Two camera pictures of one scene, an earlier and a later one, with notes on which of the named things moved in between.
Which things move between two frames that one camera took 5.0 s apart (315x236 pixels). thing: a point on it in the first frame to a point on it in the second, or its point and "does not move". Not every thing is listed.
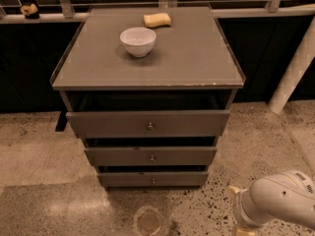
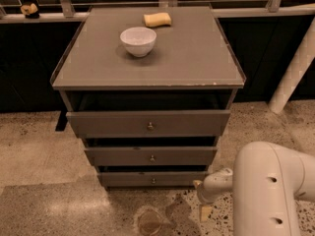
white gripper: (240, 206) to (207, 191)
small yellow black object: (30, 12) does not move
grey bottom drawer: (153, 179) does not move
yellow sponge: (156, 20) does not move
